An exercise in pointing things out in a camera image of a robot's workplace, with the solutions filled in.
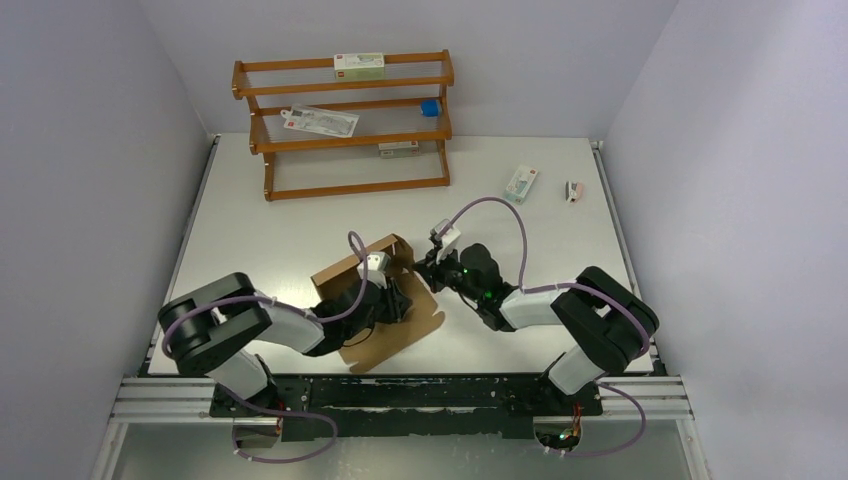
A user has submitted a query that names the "small pink stapler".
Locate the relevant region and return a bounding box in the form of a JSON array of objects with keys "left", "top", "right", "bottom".
[{"left": 565, "top": 181, "right": 584, "bottom": 203}]

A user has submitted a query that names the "aluminium table frame rail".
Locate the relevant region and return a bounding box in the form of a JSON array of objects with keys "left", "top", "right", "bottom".
[{"left": 110, "top": 374, "right": 693, "bottom": 424}]

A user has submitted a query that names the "blue white small roll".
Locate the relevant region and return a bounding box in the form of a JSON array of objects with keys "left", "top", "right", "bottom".
[{"left": 420, "top": 98, "right": 442, "bottom": 118}]

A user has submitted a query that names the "white green box top shelf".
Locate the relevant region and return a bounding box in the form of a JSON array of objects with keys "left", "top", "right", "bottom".
[{"left": 333, "top": 52, "right": 385, "bottom": 82}]

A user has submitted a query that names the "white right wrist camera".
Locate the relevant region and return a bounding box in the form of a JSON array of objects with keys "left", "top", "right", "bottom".
[{"left": 430, "top": 219, "right": 461, "bottom": 263}]

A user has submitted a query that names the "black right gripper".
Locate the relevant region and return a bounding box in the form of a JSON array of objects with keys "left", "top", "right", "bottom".
[{"left": 412, "top": 242, "right": 482, "bottom": 304}]

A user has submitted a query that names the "white teal small carton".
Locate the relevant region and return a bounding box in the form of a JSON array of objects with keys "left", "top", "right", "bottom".
[{"left": 503, "top": 165, "right": 539, "bottom": 205}]

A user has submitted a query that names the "clear plastic blister pack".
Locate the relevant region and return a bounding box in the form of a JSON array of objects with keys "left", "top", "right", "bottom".
[{"left": 280, "top": 104, "right": 360, "bottom": 138}]

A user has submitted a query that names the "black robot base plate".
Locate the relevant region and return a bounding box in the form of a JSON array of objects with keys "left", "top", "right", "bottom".
[{"left": 209, "top": 374, "right": 604, "bottom": 444}]

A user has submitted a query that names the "small grey box lower shelf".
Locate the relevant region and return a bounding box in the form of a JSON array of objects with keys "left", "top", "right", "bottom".
[{"left": 377, "top": 140, "right": 421, "bottom": 158}]

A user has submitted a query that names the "orange wooden shelf rack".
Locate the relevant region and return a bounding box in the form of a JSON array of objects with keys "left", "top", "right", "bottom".
[{"left": 231, "top": 49, "right": 455, "bottom": 202}]

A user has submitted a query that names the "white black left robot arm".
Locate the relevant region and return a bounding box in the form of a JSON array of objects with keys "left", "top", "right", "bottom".
[{"left": 157, "top": 272, "right": 412, "bottom": 416}]

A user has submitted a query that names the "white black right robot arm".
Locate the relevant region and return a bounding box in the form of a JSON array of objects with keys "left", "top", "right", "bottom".
[{"left": 413, "top": 243, "right": 660, "bottom": 414}]

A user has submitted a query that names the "brown cardboard box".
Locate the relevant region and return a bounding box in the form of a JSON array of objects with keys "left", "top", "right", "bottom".
[{"left": 307, "top": 234, "right": 445, "bottom": 374}]

